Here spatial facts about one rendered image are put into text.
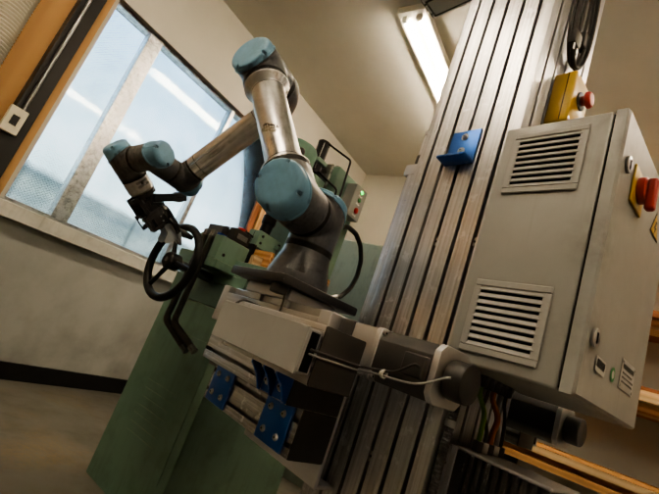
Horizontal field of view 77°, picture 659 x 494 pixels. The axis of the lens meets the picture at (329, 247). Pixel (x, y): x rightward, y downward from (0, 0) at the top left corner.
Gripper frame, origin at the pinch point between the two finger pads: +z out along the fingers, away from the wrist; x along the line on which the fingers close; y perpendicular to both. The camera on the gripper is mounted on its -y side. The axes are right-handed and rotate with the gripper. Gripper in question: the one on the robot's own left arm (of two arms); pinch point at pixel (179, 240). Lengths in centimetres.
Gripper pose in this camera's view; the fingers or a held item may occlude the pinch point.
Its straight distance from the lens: 144.5
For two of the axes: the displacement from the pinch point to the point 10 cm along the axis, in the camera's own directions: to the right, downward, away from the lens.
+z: 2.9, 7.9, 5.3
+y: -5.6, 5.9, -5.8
